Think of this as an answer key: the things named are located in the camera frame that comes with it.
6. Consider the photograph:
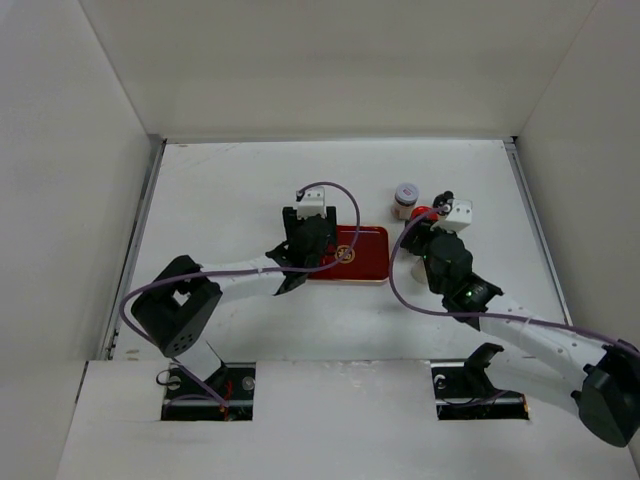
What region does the white salt grinder black cap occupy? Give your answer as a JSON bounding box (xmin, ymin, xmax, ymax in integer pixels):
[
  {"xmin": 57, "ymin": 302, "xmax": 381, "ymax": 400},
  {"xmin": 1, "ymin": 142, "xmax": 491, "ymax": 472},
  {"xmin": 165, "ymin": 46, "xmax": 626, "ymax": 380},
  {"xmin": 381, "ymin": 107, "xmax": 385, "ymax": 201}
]
[{"xmin": 432, "ymin": 190, "xmax": 455, "ymax": 209}]

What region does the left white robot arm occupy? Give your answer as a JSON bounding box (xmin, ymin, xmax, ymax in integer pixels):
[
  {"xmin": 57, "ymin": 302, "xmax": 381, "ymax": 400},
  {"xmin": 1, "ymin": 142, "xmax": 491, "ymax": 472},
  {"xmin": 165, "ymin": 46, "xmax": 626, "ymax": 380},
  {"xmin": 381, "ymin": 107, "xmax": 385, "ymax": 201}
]
[{"xmin": 131, "ymin": 206, "xmax": 337, "ymax": 399}]

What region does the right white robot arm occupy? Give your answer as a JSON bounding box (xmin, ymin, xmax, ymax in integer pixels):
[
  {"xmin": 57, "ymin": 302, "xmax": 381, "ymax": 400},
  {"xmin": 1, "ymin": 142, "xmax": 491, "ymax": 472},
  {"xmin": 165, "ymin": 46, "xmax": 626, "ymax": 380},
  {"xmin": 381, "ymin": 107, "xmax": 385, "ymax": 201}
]
[{"xmin": 393, "ymin": 205, "xmax": 639, "ymax": 447}]

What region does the red lacquer tray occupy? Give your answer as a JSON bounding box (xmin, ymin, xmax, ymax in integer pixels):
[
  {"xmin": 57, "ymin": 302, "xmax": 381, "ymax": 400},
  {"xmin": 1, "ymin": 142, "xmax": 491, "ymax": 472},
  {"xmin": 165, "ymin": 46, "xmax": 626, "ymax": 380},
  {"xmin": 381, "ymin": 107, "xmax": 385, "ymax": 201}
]
[{"xmin": 309, "ymin": 226, "xmax": 390, "ymax": 284}]

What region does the pink spice jar grey lid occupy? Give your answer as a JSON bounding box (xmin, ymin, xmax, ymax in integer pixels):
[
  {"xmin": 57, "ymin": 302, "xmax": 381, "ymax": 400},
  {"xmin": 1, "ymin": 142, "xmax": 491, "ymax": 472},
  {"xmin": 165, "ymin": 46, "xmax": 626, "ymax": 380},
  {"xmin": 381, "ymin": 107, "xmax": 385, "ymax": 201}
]
[{"xmin": 391, "ymin": 182, "xmax": 419, "ymax": 220}]

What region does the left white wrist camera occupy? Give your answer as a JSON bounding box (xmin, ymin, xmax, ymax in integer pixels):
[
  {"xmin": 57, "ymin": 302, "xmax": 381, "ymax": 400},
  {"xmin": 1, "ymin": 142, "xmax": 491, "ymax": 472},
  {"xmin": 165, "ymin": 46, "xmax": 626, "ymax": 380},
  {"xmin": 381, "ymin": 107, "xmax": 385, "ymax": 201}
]
[{"xmin": 295, "ymin": 186, "xmax": 326, "ymax": 220}]

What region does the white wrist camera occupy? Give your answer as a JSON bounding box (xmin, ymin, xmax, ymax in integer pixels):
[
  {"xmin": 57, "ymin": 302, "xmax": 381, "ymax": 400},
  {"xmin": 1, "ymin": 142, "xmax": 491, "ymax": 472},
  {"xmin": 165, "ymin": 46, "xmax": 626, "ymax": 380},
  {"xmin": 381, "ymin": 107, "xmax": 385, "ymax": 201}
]
[
  {"xmin": 435, "ymin": 199, "xmax": 473, "ymax": 233},
  {"xmin": 295, "ymin": 186, "xmax": 326, "ymax": 220}
]

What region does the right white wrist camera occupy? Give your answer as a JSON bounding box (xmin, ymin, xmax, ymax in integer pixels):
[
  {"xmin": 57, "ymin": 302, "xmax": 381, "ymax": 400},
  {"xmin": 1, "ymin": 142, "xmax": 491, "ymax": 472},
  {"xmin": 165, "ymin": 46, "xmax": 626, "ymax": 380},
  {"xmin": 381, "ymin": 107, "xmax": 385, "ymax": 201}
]
[{"xmin": 435, "ymin": 199, "xmax": 473, "ymax": 233}]

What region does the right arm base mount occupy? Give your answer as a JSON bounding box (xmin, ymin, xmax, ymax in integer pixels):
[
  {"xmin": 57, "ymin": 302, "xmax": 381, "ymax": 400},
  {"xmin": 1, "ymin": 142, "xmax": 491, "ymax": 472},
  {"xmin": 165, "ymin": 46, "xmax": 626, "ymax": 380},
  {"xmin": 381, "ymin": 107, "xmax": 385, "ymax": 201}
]
[{"xmin": 431, "ymin": 343, "xmax": 529, "ymax": 421}]

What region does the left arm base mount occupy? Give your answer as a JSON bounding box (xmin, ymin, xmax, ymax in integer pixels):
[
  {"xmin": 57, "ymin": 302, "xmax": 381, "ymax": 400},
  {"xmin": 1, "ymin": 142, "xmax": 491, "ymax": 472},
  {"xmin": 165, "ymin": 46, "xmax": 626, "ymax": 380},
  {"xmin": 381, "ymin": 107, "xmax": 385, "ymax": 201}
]
[{"xmin": 156, "ymin": 363, "xmax": 256, "ymax": 422}]

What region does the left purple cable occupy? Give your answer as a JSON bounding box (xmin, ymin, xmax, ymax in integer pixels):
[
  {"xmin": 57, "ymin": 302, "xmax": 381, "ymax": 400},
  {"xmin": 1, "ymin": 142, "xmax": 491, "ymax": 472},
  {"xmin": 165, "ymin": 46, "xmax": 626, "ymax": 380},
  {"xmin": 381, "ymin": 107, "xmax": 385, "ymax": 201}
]
[{"xmin": 122, "ymin": 180, "xmax": 362, "ymax": 414}]

